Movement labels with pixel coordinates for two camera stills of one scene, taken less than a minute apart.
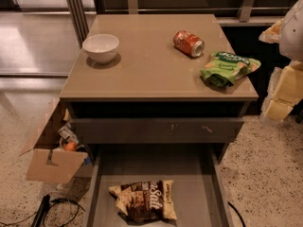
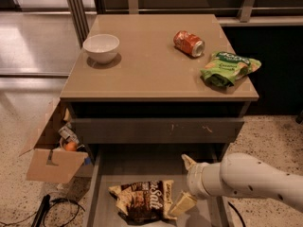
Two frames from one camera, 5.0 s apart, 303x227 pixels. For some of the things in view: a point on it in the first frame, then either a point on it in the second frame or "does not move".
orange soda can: [188, 43] does not move
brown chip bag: [145, 201] does not move
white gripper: [294, 32] → [193, 178]
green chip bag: [225, 68] does not move
